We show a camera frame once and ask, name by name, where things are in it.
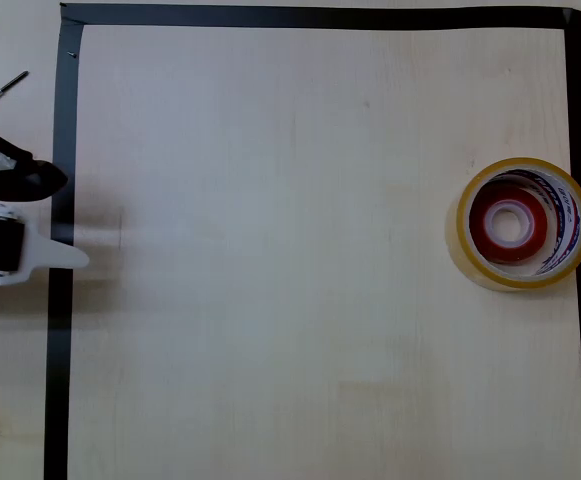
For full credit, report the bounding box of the large clear tape roll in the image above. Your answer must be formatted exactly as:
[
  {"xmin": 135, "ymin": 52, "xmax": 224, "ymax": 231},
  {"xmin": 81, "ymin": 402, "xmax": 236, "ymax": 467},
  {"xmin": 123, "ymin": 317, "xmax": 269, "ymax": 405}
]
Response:
[{"xmin": 444, "ymin": 157, "xmax": 581, "ymax": 292}]

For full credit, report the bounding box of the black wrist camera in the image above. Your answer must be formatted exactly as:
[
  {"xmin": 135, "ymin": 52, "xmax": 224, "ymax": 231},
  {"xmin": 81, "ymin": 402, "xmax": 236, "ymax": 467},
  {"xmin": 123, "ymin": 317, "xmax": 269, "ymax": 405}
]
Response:
[{"xmin": 0, "ymin": 119, "xmax": 70, "ymax": 203}]

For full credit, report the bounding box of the thin metal screwdriver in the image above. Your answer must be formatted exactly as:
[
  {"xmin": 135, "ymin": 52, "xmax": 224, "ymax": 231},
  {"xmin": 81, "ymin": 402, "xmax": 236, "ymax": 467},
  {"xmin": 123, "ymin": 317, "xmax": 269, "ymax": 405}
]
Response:
[{"xmin": 0, "ymin": 70, "xmax": 30, "ymax": 119}]

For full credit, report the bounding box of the small red tape roll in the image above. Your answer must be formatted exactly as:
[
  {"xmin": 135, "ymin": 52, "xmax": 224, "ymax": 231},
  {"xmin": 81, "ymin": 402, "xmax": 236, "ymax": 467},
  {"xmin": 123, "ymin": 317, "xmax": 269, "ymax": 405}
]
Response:
[{"xmin": 468, "ymin": 180, "xmax": 551, "ymax": 266}]

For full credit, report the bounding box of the long horizontal black tape strip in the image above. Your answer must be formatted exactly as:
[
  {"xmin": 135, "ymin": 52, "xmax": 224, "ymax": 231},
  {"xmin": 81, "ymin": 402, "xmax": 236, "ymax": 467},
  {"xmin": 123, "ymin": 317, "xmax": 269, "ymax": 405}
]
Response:
[{"xmin": 59, "ymin": 2, "xmax": 581, "ymax": 32}]

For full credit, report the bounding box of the grey-black vertical tape strip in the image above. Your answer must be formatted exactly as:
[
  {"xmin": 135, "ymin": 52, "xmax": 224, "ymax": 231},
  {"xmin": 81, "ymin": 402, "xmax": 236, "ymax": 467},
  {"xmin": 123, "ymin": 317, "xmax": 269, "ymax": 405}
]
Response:
[{"xmin": 43, "ymin": 19, "xmax": 85, "ymax": 480}]

